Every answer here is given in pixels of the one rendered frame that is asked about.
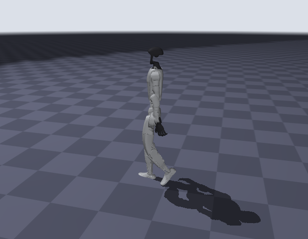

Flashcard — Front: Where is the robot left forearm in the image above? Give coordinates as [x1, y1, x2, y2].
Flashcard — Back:
[152, 96, 160, 122]

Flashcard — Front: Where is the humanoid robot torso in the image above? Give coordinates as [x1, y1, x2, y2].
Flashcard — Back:
[147, 66, 163, 116]

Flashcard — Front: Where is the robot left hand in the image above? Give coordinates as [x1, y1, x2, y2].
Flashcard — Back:
[155, 117, 167, 136]

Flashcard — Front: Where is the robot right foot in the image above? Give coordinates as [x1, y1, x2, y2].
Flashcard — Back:
[139, 172, 156, 179]

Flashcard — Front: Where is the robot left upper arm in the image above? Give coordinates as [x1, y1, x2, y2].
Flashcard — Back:
[150, 71, 160, 101]

